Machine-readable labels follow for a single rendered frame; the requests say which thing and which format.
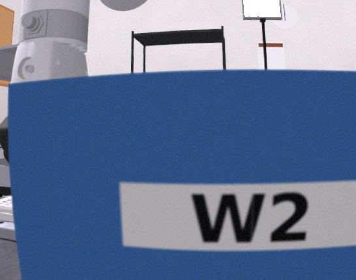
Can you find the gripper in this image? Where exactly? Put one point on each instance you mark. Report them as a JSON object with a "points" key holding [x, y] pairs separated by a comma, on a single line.
{"points": [[45, 59]]}

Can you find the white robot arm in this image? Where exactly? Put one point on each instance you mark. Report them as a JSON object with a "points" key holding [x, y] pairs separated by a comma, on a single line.
{"points": [[54, 18]]}

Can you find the blue box labelled w2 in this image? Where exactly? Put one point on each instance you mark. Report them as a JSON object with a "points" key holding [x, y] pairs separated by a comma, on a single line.
{"points": [[231, 174]]}

